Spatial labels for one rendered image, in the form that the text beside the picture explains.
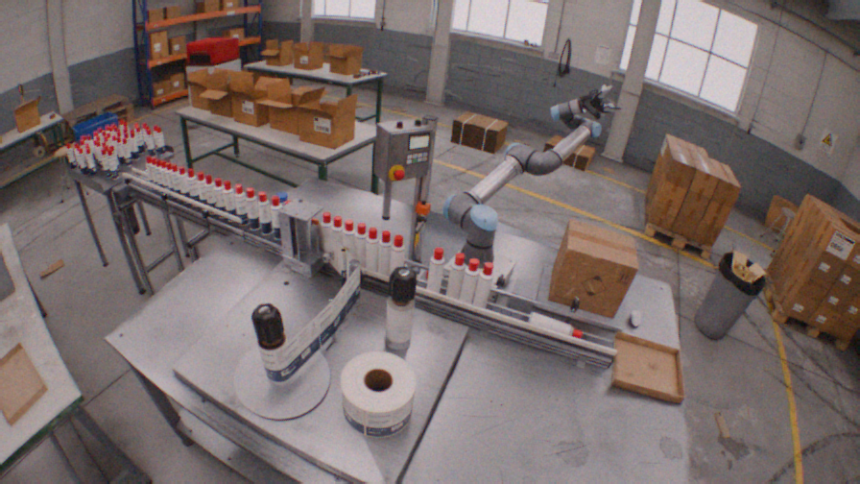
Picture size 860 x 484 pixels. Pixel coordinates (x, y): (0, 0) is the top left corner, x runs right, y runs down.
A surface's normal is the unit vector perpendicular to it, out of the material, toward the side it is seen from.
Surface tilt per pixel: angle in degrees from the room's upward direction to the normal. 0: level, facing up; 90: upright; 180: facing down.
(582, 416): 0
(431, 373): 0
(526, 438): 0
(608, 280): 90
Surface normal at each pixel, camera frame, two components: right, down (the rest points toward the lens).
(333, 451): 0.11, -0.81
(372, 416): -0.03, 0.57
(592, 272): -0.32, 0.51
